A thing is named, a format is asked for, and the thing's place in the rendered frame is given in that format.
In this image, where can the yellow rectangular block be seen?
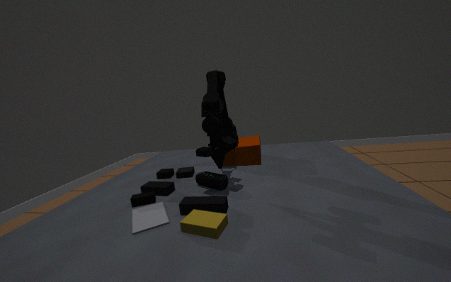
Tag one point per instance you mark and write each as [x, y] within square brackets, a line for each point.
[203, 223]

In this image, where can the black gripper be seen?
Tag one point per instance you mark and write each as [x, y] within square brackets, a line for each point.
[216, 154]

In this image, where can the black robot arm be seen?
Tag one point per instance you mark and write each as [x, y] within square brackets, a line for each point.
[214, 108]

